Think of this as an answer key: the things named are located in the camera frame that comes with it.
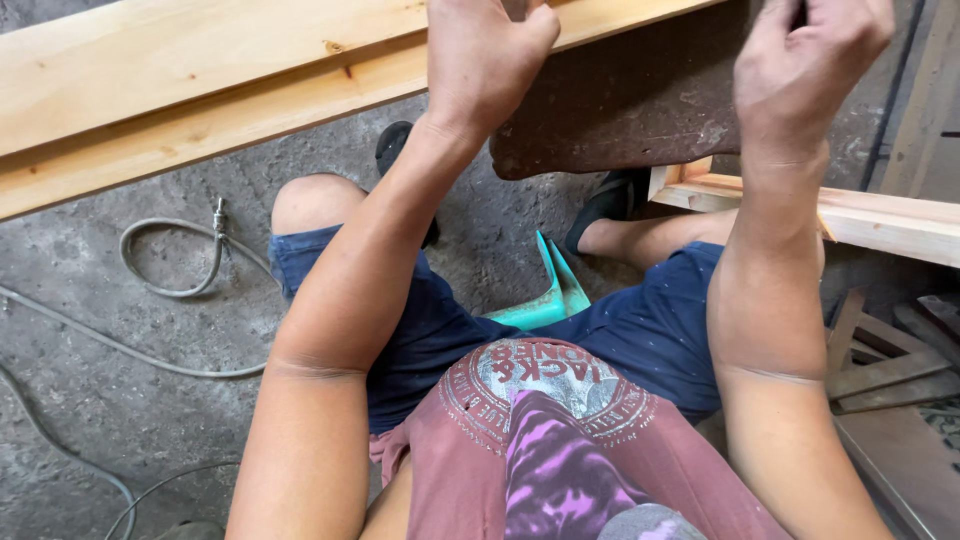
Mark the person's right hand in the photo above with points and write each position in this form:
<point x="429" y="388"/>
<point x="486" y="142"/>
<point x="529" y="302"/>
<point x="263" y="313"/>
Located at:
<point x="795" y="90"/>

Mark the person's left hand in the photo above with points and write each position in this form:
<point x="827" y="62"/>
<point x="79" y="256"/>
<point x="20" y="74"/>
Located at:
<point x="476" y="67"/>

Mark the narrow light pine plank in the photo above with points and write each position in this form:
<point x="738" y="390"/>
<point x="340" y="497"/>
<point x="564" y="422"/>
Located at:
<point x="225" y="131"/>

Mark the black sandal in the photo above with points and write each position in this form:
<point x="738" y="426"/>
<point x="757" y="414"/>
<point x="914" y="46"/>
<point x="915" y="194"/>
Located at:
<point x="607" y="206"/>
<point x="390" y="146"/>

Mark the upright pale wooden plank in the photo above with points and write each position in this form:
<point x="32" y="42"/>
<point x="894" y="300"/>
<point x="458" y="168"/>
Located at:
<point x="926" y="97"/>

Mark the dark brown worn board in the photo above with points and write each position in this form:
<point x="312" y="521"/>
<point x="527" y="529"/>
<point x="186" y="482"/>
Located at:
<point x="637" y="97"/>

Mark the person's right leg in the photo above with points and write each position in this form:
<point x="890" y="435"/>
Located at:
<point x="652" y="236"/>

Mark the person's leg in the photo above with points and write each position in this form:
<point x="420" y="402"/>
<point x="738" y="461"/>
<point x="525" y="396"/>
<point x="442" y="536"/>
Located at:
<point x="652" y="236"/>
<point x="315" y="202"/>

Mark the person's left leg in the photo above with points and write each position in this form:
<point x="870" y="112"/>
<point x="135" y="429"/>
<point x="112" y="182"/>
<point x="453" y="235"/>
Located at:
<point x="315" y="202"/>

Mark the teal plastic stool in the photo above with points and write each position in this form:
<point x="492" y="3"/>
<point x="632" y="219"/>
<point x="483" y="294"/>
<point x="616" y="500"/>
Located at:
<point x="559" y="296"/>

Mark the blue denim shorts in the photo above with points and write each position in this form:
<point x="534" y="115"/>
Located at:
<point x="645" y="330"/>

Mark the heap of wood scraps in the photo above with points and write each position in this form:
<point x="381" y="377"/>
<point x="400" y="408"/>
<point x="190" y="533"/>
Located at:
<point x="892" y="360"/>

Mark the wide light pine plank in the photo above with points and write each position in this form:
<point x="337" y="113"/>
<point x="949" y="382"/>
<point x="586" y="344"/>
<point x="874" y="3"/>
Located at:
<point x="172" y="75"/>

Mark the brown flat board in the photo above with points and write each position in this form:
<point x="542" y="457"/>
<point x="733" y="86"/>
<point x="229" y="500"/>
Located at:
<point x="907" y="472"/>

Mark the purple patterned cloth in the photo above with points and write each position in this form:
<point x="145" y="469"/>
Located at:
<point x="559" y="465"/>

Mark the faded red printed shirt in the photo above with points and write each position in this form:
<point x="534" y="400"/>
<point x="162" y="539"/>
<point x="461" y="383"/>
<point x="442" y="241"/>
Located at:
<point x="465" y="480"/>

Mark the grey rounded object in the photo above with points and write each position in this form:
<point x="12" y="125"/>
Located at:
<point x="652" y="523"/>

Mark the light wooden frame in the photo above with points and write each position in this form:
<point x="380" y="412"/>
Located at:
<point x="877" y="214"/>

